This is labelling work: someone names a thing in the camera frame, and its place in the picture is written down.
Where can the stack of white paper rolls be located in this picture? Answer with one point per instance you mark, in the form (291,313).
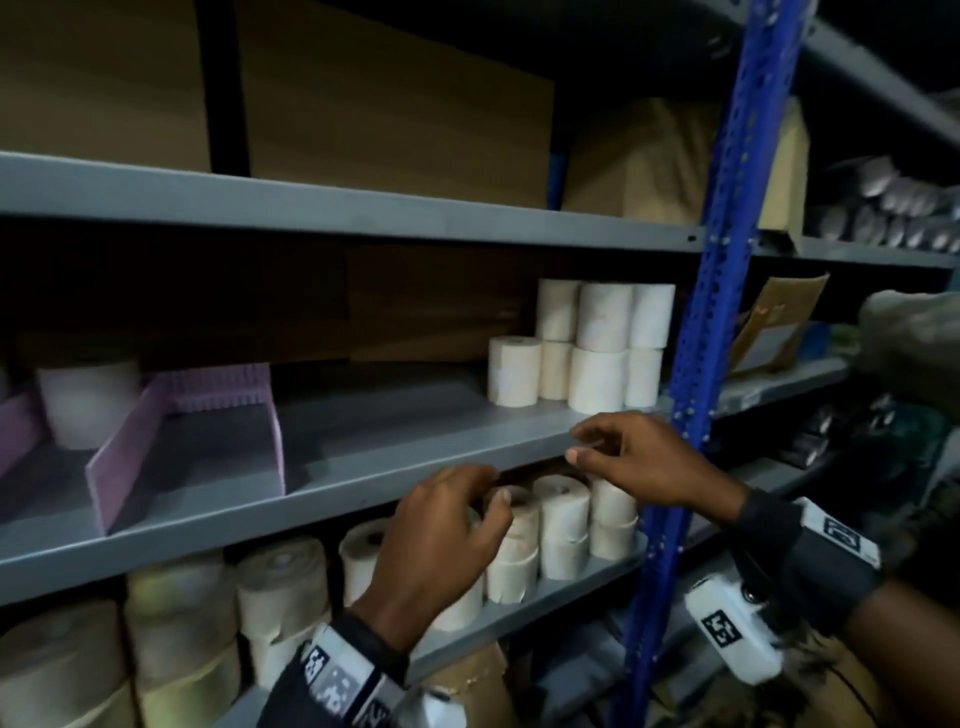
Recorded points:
(596,375)

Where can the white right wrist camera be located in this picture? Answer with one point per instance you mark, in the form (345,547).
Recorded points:
(735,637)

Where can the black wristband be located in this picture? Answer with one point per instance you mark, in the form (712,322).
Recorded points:
(285,697)
(787,577)

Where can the white thermal paper roll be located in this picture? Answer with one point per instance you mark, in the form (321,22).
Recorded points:
(86,409)

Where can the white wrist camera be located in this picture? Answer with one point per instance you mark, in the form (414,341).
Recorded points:
(431,712)
(735,637)

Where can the black left wristband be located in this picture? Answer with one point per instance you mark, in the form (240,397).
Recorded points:
(285,697)

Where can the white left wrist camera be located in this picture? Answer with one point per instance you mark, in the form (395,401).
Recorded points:
(431,712)

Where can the white marker tag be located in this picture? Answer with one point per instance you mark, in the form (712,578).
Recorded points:
(840,532)
(345,682)

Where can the row of white paper rolls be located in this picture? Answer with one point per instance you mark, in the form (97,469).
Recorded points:
(277,592)

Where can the person's right hand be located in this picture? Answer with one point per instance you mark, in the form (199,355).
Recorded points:
(667,472)

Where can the blue perforated rack post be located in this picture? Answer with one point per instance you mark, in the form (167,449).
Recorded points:
(556,184)
(720,262)

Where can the black right wristband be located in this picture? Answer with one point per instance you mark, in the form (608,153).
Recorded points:
(787,577)

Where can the row of grey tube ends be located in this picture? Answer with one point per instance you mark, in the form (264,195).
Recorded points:
(885,210)

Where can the brown paper package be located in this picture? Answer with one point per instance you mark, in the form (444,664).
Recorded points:
(472,690)

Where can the person's left hand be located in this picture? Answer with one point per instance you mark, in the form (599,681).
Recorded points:
(435,555)

